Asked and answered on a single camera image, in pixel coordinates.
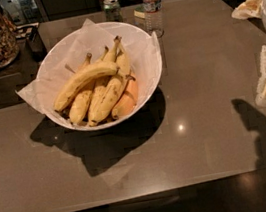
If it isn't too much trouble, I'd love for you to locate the clear plastic water bottle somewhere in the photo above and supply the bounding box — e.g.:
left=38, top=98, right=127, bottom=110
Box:
left=142, top=0, right=164, bottom=38

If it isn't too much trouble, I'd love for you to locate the white paper liner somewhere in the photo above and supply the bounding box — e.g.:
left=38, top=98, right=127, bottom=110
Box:
left=5, top=7, right=170, bottom=131

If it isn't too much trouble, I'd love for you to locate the green soda can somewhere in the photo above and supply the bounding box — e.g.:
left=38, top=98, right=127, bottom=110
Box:
left=103, top=0, right=123, bottom=22

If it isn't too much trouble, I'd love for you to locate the long spotted yellow banana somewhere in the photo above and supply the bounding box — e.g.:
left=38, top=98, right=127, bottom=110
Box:
left=87, top=36, right=131, bottom=127

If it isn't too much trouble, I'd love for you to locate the dark box on counter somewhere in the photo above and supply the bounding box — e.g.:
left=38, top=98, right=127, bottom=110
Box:
left=25, top=25, right=47, bottom=62

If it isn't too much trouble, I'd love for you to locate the small round tin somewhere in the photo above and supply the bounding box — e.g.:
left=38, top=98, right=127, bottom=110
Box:
left=133, top=5, right=145, bottom=24

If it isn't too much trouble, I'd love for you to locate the orange-tinted right banana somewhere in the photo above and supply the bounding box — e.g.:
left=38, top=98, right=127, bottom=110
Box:
left=111, top=80, right=139, bottom=120

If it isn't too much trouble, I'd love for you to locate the white bowl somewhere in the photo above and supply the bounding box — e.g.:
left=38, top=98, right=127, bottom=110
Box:
left=28, top=13, right=172, bottom=140

